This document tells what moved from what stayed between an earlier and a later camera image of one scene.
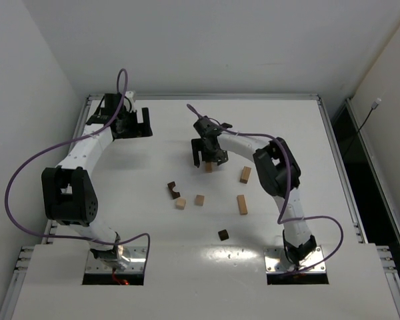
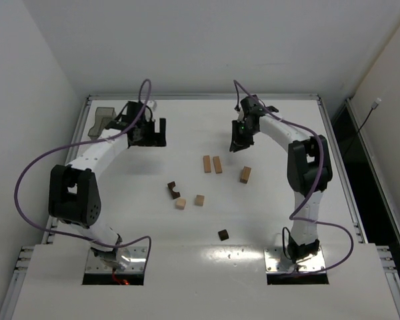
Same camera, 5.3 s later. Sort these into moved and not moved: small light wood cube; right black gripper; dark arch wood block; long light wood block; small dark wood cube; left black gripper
Moved: right black gripper; left black gripper
Not moved: small light wood cube; small dark wood cube; dark arch wood block; long light wood block
